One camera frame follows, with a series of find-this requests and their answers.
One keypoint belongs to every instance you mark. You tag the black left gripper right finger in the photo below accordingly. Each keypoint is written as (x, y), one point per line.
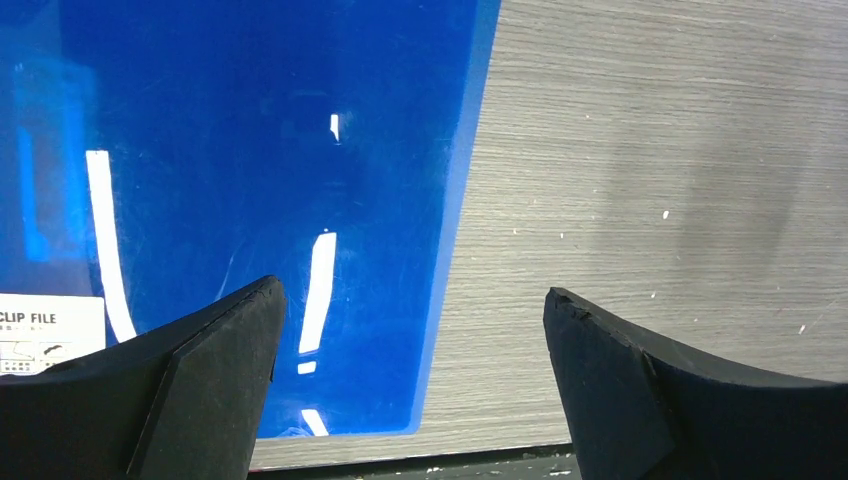
(640, 405)

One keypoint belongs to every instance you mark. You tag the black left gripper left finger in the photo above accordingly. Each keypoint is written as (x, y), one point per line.
(183, 401)

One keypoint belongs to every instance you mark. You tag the blue clip file folder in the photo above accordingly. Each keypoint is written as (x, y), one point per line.
(156, 156)

